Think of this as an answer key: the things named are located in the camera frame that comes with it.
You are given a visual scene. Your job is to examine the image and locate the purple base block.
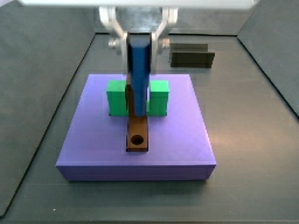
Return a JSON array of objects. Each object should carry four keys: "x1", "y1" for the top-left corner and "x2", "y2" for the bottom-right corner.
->
[{"x1": 56, "y1": 74, "x2": 217, "y2": 181}]

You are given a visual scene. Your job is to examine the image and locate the green left block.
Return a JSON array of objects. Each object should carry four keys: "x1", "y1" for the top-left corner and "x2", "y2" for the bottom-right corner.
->
[{"x1": 107, "y1": 80, "x2": 127, "y2": 116}]

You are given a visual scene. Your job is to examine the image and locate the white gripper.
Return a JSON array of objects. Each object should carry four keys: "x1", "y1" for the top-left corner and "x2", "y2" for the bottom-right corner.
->
[{"x1": 19, "y1": 0, "x2": 258, "y2": 74}]

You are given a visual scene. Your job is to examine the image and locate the blue peg object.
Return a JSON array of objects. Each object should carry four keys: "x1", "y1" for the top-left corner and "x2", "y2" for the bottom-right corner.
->
[{"x1": 129, "y1": 36, "x2": 151, "y2": 116}]

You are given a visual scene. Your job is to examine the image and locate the green right block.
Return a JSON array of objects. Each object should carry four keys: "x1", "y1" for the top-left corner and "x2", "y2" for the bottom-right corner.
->
[{"x1": 149, "y1": 80, "x2": 170, "y2": 116}]

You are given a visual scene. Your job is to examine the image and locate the brown L-shaped bracket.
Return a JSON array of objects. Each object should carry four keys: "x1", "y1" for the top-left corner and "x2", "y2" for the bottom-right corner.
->
[{"x1": 126, "y1": 75, "x2": 149, "y2": 152}]

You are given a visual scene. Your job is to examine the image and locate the green block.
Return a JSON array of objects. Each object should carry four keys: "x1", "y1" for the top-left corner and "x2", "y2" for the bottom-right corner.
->
[
  {"x1": 149, "y1": 80, "x2": 170, "y2": 116},
  {"x1": 107, "y1": 80, "x2": 127, "y2": 116}
]

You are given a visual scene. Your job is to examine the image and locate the black angled fixture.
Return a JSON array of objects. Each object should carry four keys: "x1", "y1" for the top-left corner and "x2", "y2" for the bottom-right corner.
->
[{"x1": 170, "y1": 43, "x2": 215, "y2": 68}]

